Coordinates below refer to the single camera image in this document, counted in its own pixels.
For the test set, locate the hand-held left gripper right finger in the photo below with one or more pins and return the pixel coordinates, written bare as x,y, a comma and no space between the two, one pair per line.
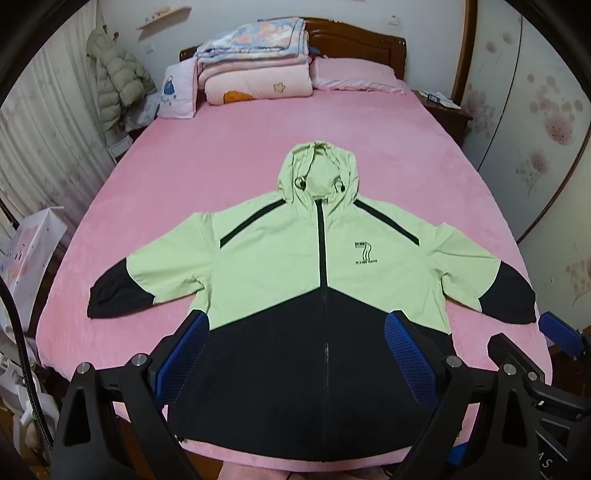
411,360

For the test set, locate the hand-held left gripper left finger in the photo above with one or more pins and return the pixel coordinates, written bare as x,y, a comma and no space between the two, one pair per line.
180,350

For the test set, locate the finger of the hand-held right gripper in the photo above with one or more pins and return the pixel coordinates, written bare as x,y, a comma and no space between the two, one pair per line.
512,350
561,333

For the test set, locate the green and black hooded jacket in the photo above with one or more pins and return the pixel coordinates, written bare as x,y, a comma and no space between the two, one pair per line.
277,258

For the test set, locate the person's pink pants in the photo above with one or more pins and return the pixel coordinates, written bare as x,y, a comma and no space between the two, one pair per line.
300,474

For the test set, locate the white paper bag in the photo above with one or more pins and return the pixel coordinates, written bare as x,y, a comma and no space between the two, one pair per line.
32,258

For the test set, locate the pink plush bed blanket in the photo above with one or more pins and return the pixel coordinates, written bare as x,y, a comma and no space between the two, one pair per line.
221,152

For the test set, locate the floral wardrobe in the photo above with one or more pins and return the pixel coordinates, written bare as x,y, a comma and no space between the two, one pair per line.
531,115

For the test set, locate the white patterned curtain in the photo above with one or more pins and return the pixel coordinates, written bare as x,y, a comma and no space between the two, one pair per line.
51,152

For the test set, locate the wooden nightstand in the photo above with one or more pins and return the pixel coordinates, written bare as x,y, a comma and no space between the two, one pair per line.
445,117

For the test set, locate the white cartoon print pillow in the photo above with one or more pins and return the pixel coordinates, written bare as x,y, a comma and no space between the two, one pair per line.
178,92

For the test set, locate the papers on nightstand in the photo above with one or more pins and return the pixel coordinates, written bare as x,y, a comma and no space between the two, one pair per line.
438,99

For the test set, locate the folded pink cartoon quilt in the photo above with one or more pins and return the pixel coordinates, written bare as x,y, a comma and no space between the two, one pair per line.
263,85

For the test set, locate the grey-green puffer jacket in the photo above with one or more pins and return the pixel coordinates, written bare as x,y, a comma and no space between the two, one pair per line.
117,78

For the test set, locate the pink pillow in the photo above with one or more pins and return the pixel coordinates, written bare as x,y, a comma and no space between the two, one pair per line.
355,74

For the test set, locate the folded plain pink blanket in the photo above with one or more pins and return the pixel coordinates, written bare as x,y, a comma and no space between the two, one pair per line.
249,64

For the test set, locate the wooden bed headboard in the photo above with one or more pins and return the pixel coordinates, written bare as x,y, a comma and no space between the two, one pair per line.
369,46

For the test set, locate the folded floral quilt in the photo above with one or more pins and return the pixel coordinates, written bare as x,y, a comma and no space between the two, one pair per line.
251,37

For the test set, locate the small wall shelf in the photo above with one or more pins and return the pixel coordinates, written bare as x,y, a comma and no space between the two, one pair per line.
159,18

